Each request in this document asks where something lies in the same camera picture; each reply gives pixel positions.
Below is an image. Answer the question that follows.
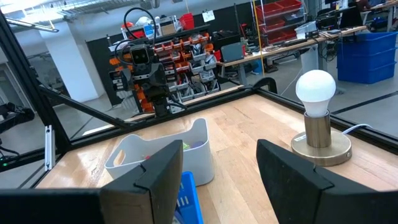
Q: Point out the person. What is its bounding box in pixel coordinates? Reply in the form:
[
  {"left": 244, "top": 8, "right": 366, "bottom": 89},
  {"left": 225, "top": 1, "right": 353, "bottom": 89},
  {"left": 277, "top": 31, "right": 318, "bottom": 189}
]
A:
[{"left": 354, "top": 0, "right": 376, "bottom": 12}]

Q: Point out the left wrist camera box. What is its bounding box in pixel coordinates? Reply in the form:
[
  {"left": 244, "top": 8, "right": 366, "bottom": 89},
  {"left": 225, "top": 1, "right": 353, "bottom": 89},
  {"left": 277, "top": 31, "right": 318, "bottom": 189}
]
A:
[{"left": 129, "top": 44, "right": 152, "bottom": 67}]

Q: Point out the white building column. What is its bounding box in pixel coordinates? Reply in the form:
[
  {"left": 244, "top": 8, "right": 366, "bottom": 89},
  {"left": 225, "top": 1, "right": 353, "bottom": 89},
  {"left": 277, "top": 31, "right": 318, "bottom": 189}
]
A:
[{"left": 39, "top": 21, "right": 105, "bottom": 103}]

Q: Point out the red container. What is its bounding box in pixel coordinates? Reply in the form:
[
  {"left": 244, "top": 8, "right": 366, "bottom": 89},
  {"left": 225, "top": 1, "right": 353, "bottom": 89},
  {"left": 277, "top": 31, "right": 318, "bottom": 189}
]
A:
[{"left": 179, "top": 12, "right": 195, "bottom": 30}]

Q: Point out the long wooden workbench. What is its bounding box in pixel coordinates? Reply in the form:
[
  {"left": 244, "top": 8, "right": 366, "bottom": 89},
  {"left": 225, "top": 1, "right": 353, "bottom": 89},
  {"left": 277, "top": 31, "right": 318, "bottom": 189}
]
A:
[{"left": 216, "top": 25, "right": 368, "bottom": 88}]

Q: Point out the parts rack with orange bins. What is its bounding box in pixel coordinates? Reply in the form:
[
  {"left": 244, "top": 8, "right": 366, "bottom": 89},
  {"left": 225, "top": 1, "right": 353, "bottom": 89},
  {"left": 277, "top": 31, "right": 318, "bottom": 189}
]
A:
[{"left": 107, "top": 29, "right": 220, "bottom": 114}]

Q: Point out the grey monitor back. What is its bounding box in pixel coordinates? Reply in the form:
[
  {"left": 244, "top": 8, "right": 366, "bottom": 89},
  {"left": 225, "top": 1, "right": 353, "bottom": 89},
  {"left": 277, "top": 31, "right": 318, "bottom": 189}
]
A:
[{"left": 220, "top": 42, "right": 246, "bottom": 63}]

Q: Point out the white bulb brass lamp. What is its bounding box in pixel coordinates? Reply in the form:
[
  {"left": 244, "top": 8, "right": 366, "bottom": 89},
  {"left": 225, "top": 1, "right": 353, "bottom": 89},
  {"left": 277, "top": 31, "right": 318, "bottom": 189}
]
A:
[{"left": 290, "top": 69, "right": 353, "bottom": 167}]

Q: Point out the black equipment with cables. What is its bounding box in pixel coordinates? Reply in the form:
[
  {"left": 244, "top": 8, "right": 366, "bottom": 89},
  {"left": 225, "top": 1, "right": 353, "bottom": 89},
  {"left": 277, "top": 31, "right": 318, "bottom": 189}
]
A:
[{"left": 0, "top": 101, "right": 35, "bottom": 126}]

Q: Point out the blue perforated plastic basket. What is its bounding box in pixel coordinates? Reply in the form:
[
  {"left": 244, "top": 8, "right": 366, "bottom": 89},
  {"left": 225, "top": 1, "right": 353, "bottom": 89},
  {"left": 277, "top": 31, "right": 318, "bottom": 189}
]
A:
[{"left": 174, "top": 170, "right": 205, "bottom": 224}]

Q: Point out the black desk monitor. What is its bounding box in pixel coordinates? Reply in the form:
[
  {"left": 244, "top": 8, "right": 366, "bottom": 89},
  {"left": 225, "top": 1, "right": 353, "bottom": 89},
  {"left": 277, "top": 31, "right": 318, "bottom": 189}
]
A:
[{"left": 338, "top": 6, "right": 364, "bottom": 29}]

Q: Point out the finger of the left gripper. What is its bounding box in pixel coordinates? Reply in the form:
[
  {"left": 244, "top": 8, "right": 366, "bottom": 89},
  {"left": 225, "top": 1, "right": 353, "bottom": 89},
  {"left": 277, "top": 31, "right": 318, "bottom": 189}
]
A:
[
  {"left": 151, "top": 92, "right": 162, "bottom": 118},
  {"left": 160, "top": 91, "right": 171, "bottom": 118}
]

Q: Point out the yellow cable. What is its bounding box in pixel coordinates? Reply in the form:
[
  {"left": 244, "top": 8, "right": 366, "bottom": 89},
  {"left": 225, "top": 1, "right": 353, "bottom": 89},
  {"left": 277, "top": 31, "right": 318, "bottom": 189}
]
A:
[{"left": 252, "top": 0, "right": 266, "bottom": 78}]

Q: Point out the white cabinet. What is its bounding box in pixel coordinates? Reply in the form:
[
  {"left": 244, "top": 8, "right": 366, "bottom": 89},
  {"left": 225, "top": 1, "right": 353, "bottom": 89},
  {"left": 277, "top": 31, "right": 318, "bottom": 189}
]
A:
[{"left": 300, "top": 43, "right": 327, "bottom": 74}]

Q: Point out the white paper sign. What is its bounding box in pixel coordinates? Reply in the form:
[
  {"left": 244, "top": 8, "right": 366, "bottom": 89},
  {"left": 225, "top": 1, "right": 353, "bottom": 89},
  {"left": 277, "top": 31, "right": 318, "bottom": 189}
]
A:
[{"left": 201, "top": 10, "right": 216, "bottom": 23}]

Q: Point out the clear plastic box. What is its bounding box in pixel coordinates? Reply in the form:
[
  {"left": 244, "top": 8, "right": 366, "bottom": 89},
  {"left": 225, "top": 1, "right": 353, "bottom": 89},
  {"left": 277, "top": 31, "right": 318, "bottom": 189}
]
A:
[{"left": 294, "top": 21, "right": 318, "bottom": 40}]

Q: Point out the shelf with red bins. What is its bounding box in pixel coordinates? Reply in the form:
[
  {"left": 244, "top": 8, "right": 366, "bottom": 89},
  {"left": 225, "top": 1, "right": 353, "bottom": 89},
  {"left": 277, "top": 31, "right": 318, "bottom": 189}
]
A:
[{"left": 254, "top": 0, "right": 307, "bottom": 44}]

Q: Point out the white lamp cable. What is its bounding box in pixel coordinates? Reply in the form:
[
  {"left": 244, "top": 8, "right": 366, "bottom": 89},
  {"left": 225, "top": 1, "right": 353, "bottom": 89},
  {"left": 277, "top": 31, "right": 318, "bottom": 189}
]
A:
[{"left": 341, "top": 123, "right": 373, "bottom": 135}]

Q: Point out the blue storage tote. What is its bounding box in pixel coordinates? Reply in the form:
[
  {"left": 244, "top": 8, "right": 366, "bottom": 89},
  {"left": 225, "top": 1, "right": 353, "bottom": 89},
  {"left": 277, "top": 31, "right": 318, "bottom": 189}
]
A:
[
  {"left": 337, "top": 55, "right": 398, "bottom": 85},
  {"left": 337, "top": 30, "right": 398, "bottom": 58}
]

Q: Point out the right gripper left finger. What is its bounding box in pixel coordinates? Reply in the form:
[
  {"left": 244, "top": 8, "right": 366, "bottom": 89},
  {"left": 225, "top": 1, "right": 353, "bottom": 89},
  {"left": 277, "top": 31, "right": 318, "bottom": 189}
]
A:
[{"left": 99, "top": 139, "right": 185, "bottom": 224}]

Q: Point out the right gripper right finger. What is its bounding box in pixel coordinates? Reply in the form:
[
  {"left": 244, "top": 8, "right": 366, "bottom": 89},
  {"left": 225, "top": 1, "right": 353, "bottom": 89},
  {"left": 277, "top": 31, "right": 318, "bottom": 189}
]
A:
[{"left": 256, "top": 139, "right": 346, "bottom": 224}]

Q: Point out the clear plastic bin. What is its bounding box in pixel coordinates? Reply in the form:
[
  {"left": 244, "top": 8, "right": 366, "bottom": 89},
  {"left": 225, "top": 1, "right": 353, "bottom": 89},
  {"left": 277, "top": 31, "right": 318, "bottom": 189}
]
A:
[{"left": 104, "top": 117, "right": 215, "bottom": 187}]

